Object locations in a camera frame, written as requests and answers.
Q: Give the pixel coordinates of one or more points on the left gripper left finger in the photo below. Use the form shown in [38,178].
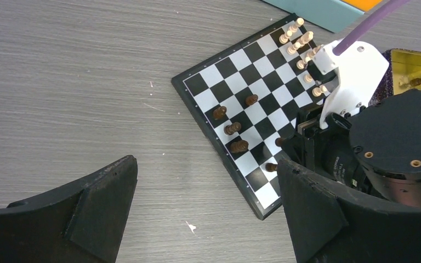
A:
[81,221]

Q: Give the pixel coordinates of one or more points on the dark chess piece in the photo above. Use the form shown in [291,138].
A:
[279,142]
[219,113]
[239,146]
[251,100]
[271,167]
[232,128]

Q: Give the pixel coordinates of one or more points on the black white chess board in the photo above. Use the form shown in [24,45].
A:
[259,64]

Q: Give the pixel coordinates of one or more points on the yellow and teal box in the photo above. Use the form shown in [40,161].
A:
[332,15]

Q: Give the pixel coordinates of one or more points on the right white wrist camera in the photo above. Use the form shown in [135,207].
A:
[352,77]

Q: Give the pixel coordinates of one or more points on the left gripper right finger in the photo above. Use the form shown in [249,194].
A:
[330,222]

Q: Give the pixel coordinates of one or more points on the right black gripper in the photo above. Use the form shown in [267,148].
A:
[377,151]

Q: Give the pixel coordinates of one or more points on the gold tin tray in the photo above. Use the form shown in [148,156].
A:
[403,74]

